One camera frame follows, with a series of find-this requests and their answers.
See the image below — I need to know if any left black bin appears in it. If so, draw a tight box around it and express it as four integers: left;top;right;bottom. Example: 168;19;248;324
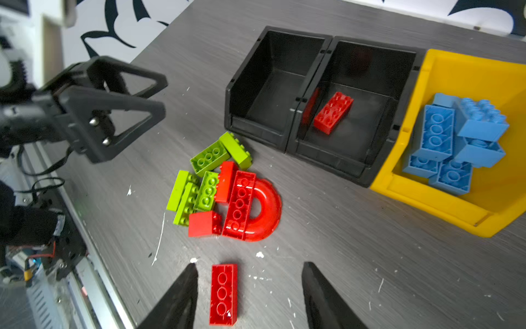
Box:
224;26;332;152

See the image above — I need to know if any red brick front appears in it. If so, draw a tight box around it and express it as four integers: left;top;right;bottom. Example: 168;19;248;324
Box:
209;264;238;326

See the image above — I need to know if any green brick middle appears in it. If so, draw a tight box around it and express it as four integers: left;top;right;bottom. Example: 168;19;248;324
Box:
194;171;219;212

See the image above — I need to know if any yellow bin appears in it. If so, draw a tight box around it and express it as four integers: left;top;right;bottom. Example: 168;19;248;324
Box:
371;49;525;237

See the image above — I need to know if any black bin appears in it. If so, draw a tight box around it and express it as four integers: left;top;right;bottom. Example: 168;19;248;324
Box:
224;26;332;152
286;36;426;188

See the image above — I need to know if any green brick top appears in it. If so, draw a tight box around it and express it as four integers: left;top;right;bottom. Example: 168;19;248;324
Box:
219;132;252;170

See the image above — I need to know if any green brick upper left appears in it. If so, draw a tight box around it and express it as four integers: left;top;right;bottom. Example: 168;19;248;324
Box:
190;141;231;178

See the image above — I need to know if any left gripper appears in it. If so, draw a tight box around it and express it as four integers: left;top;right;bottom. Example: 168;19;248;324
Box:
1;41;168;163

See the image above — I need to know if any green brick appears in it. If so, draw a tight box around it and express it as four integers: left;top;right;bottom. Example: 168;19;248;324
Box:
194;171;219;212
190;141;231;178
219;132;252;170
167;170;199;227

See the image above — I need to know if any red long brick on arch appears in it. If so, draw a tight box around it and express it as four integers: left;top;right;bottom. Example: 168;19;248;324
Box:
222;171;256;241

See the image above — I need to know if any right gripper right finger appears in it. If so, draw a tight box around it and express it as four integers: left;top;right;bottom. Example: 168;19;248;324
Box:
301;262;367;328

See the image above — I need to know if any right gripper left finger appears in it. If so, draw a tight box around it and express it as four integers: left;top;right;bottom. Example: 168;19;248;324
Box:
138;263;199;329

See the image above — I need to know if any right black bin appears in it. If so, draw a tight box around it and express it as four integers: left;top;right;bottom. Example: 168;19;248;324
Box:
286;36;426;188

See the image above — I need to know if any white cable duct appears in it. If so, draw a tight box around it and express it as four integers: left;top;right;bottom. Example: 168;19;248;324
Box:
26;266;86;328

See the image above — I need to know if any red small square brick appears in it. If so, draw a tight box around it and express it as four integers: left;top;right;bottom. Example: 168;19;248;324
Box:
188;211;223;237

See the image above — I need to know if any green brick lower left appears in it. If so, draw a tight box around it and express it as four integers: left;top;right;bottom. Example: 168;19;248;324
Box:
167;170;199;227

